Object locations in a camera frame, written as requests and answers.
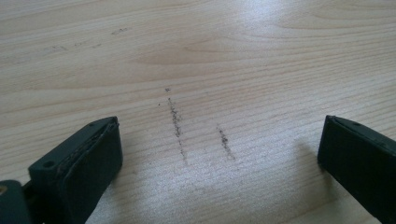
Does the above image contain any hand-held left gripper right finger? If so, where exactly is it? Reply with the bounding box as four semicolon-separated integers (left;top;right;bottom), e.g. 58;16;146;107
317;115;396;224

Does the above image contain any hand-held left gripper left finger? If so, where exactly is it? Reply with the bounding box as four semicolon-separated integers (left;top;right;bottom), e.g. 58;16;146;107
22;116;123;224

